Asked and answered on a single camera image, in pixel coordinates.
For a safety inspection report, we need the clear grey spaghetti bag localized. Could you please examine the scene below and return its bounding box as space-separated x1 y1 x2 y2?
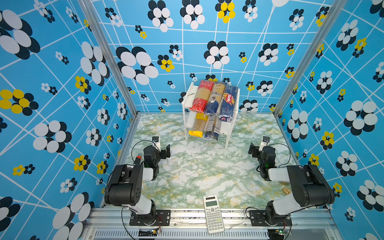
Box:
204 115 221 141

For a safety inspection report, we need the white two-tier shelf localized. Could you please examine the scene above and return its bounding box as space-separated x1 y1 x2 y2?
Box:
182 82 240 149

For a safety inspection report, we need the aluminium front rail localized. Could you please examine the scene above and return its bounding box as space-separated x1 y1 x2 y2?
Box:
81 208 342 240

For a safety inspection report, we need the yellow pasta bag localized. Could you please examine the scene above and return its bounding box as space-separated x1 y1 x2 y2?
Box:
189 113 209 138

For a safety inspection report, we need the white calculator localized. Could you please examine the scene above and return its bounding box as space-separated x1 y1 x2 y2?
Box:
203 195 225 234

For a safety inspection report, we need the blue Barilla pasta box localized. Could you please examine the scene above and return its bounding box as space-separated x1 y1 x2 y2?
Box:
219 85 239 123

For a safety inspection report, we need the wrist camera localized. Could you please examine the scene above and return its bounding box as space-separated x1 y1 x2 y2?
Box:
152 136 161 152
259 136 270 152

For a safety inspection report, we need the red spaghetti bag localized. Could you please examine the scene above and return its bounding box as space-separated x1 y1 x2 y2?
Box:
190 80 214 113

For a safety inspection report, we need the small wooden block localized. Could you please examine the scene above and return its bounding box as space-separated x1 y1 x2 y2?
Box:
283 188 292 195

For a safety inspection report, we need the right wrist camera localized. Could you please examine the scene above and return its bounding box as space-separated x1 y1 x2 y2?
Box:
259 136 270 152

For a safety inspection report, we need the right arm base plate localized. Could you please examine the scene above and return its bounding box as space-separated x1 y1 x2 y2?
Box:
248 210 292 228

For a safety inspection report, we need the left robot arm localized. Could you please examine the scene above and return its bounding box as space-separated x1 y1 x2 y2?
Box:
105 144 171 226

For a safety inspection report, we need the red black utility knife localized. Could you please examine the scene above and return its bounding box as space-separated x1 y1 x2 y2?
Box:
134 154 142 165

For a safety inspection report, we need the blue clear spaghetti bag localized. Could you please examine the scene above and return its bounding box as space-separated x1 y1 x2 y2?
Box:
204 82 227 116

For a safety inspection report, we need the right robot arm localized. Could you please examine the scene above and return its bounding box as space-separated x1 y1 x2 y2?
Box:
249 144 335 225

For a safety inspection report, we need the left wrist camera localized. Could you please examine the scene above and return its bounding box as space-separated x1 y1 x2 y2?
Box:
152 136 161 152

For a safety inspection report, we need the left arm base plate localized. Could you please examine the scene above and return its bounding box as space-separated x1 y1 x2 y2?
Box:
129 210 171 227

